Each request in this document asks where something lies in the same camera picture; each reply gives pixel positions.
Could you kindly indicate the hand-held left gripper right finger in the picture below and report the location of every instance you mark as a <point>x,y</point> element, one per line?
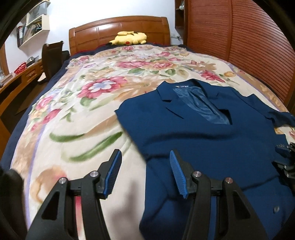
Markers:
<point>178,175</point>

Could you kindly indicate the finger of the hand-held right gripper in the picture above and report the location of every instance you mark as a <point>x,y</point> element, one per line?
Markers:
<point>285,172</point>
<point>283,150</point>

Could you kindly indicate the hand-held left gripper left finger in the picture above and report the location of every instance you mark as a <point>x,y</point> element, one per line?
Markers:
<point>112,175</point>

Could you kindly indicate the navy blue suit jacket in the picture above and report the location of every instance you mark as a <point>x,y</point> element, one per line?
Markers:
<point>207,138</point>

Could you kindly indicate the floral blanket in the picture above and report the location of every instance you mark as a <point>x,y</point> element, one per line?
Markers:
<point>80,110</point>

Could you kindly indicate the wooden slatted wardrobe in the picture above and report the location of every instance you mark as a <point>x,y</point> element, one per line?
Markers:
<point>242,46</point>

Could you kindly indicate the navy bed sheet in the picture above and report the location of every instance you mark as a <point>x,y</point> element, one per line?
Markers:
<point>57,73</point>

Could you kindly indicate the dark chair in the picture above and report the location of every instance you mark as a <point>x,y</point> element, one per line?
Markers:
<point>51,60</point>

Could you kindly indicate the wooden desk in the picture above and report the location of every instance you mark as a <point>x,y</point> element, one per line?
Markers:
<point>13,85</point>

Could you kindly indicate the yellow plush toy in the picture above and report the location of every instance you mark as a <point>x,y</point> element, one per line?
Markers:
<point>129,38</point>

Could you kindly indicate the red basket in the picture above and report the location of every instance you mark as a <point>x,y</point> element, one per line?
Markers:
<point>20,68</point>

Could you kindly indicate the wooden bed headboard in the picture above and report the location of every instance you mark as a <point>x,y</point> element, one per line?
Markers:
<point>96,34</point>

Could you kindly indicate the white wall shelf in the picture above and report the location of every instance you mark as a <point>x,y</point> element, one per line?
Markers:
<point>43,25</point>

